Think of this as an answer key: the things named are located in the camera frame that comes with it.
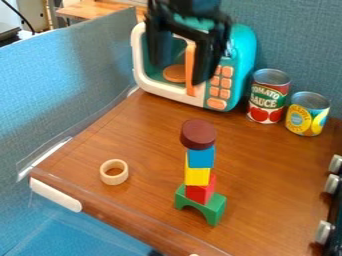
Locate green arch block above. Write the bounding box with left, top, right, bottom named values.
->
left=172, top=183, right=229, bottom=228

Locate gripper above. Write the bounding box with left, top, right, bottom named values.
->
left=144, top=0, right=234, bottom=86

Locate red tomato can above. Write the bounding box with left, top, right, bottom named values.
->
left=245, top=68, right=293, bottom=125

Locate red cube block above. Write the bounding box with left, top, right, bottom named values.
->
left=184, top=173, right=218, bottom=206

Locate yellow can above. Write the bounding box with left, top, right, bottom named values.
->
left=284, top=91, right=332, bottom=137

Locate brown cylinder block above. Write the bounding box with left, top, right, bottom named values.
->
left=179, top=119, right=218, bottom=151

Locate blue cube block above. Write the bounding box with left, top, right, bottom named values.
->
left=185, top=145, right=217, bottom=169

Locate yellow cube block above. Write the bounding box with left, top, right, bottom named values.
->
left=183, top=153, right=213, bottom=187

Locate beige wooden ring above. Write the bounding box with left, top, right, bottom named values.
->
left=98, top=158, right=130, bottom=186

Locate toy microwave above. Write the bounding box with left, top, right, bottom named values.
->
left=129, top=20, right=258, bottom=113

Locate toy stove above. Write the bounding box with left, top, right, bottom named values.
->
left=313, top=153, right=342, bottom=256

